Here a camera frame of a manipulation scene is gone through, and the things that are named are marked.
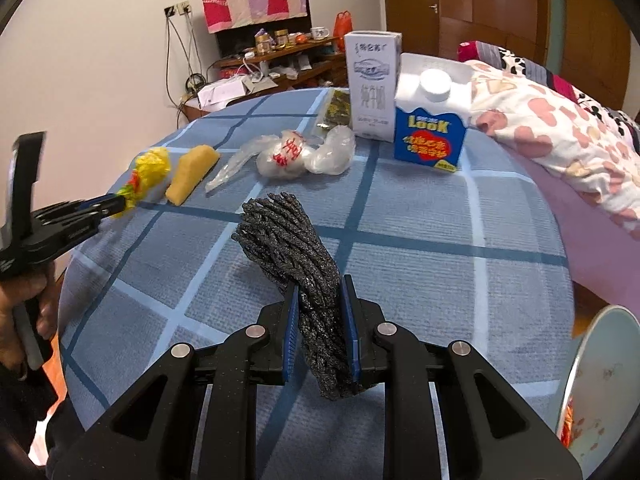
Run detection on wall cables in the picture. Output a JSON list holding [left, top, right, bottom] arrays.
[[167, 12, 206, 111]]

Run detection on person's left hand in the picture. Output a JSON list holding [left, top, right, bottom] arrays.
[[0, 270, 62, 381]]

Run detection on yellow wrapper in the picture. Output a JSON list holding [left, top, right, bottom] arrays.
[[111, 147, 173, 218]]

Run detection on blue enamel basin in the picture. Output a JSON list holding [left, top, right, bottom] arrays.
[[554, 305, 640, 451]]

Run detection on white printed carton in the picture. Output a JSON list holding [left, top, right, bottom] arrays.
[[344, 30, 403, 141]]

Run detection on orange plastic bag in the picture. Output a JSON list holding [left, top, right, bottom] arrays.
[[334, 11, 353, 53]]

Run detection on white paper box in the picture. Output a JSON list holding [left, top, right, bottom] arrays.
[[197, 77, 251, 108]]

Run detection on brown wooden wardrobe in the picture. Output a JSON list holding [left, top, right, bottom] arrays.
[[381, 0, 631, 111]]

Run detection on clear plastic bag red print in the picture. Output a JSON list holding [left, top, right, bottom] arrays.
[[205, 125, 357, 193]]

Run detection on wooden tv stand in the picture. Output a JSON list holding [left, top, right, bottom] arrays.
[[180, 15, 351, 123]]

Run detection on white pink floral duvet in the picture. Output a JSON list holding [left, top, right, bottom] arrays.
[[467, 60, 640, 233]]

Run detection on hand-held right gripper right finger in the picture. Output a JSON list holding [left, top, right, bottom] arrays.
[[340, 274, 583, 480]]

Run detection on frosted glass door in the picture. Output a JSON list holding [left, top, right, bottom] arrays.
[[547, 0, 568, 81]]

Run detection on patterned folded blanket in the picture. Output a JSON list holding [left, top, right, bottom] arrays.
[[457, 41, 640, 136]]

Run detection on yellow sponge block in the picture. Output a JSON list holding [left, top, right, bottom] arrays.
[[165, 144, 221, 207]]

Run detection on blue milk carton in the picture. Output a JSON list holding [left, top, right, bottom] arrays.
[[392, 52, 473, 173]]

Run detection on red pink patchwork cloth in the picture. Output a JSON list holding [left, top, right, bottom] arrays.
[[199, 0, 308, 35]]

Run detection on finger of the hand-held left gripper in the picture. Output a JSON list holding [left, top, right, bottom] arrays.
[[70, 193, 129, 223]]

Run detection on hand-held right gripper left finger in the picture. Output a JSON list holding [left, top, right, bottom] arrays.
[[52, 280, 301, 480]]

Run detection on dark seaweed snack packet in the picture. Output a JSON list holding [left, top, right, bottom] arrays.
[[312, 87, 353, 136]]

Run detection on dark grey braided rope bundle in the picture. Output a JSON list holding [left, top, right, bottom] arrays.
[[232, 191, 361, 401]]

